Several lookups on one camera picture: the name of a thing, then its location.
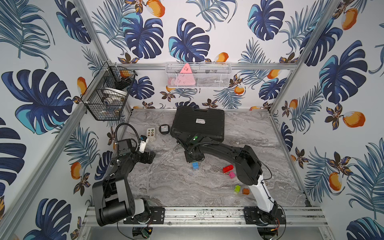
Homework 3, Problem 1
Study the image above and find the red lego brick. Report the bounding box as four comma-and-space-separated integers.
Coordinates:
222, 165, 234, 174

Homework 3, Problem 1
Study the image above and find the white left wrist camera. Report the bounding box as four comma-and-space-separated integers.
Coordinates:
139, 135, 149, 153

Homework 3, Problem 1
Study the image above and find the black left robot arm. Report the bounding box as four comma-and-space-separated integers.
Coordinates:
92, 123, 156, 227

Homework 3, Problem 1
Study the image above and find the black plastic tool case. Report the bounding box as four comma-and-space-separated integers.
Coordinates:
171, 106, 225, 143

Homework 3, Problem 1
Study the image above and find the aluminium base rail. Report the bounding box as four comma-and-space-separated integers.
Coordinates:
82, 205, 328, 228

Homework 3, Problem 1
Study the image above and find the pink triangle object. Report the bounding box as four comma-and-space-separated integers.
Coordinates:
175, 63, 196, 87

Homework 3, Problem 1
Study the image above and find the white button control box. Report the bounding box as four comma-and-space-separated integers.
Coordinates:
146, 128, 156, 142

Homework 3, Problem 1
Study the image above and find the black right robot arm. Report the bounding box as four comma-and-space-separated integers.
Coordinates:
174, 134, 279, 226

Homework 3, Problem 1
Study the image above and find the orange lego brick front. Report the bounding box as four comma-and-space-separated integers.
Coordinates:
242, 188, 250, 195

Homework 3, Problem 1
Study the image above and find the long blue lego brick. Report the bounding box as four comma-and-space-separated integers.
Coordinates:
192, 162, 199, 170

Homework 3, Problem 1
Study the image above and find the green lego brick front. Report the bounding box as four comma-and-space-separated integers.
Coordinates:
234, 185, 241, 194

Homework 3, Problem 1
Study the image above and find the magenta lego brick middle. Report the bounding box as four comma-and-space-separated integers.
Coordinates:
229, 171, 236, 179

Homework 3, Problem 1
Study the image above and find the black round tape roll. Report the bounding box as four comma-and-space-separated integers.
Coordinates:
159, 124, 171, 135

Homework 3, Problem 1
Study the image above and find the black wire basket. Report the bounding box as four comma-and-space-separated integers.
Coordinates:
81, 62, 138, 121

